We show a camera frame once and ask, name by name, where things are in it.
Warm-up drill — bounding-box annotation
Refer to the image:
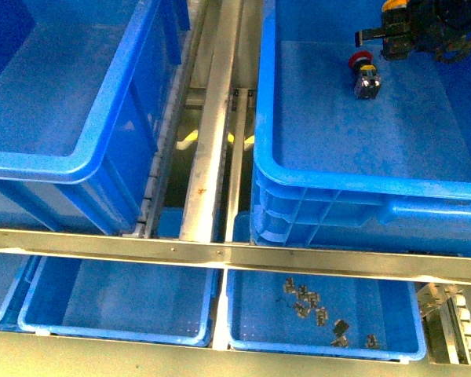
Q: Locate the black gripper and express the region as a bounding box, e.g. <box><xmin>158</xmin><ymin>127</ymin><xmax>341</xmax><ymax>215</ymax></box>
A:
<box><xmin>354</xmin><ymin>1</ymin><xmax>471</xmax><ymax>63</ymax></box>

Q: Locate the orange yellow button front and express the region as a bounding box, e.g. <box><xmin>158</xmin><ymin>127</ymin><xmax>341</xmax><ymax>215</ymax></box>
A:
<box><xmin>382</xmin><ymin>0</ymin><xmax>410</xmax><ymax>20</ymax></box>

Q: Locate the red button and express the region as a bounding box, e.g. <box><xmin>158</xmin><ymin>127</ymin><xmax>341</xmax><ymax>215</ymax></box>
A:
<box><xmin>349</xmin><ymin>50</ymin><xmax>382</xmax><ymax>100</ymax></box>

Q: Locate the blue stacked target bin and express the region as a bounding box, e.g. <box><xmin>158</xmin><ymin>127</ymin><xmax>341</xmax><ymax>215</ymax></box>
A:
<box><xmin>250</xmin><ymin>1</ymin><xmax>471</xmax><ymax>257</ymax></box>

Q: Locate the pile of metal clips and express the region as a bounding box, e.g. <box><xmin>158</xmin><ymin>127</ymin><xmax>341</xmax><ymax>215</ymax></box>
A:
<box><xmin>272</xmin><ymin>275</ymin><xmax>385</xmax><ymax>350</ymax></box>

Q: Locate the white roller track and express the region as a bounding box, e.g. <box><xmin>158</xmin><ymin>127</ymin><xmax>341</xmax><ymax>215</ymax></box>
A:
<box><xmin>133</xmin><ymin>40</ymin><xmax>197</xmax><ymax>239</ymax></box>

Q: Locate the blue empty middle bin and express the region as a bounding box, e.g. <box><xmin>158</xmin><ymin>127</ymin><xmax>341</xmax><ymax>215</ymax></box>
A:
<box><xmin>0</xmin><ymin>1</ymin><xmax>190</xmax><ymax>235</ymax></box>

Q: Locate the blue lower bin with clips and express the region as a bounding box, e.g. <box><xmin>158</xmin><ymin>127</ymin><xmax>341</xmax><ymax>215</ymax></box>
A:
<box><xmin>227</xmin><ymin>270</ymin><xmax>426</xmax><ymax>362</ymax></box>

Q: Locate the blue lower shelf bin middle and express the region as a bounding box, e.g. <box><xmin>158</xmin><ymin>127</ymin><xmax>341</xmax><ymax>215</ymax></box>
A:
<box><xmin>18</xmin><ymin>257</ymin><xmax>218</xmax><ymax>347</ymax></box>

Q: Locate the blue shelf bin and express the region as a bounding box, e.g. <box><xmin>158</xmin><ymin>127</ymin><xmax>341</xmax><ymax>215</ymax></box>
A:
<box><xmin>18</xmin><ymin>257</ymin><xmax>218</xmax><ymax>347</ymax></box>
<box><xmin>0</xmin><ymin>254</ymin><xmax>41</xmax><ymax>332</ymax></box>

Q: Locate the blue lower shelf bin left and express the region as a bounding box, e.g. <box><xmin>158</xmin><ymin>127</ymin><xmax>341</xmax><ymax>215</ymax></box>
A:
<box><xmin>0</xmin><ymin>254</ymin><xmax>41</xmax><ymax>332</ymax></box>

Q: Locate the metal divider rail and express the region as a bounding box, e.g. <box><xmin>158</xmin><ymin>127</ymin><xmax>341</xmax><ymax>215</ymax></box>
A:
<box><xmin>180</xmin><ymin>1</ymin><xmax>262</xmax><ymax>243</ymax></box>

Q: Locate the metal shelf front rail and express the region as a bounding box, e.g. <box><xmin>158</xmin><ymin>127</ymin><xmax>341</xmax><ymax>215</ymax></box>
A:
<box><xmin>0</xmin><ymin>229</ymin><xmax>471</xmax><ymax>285</ymax></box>

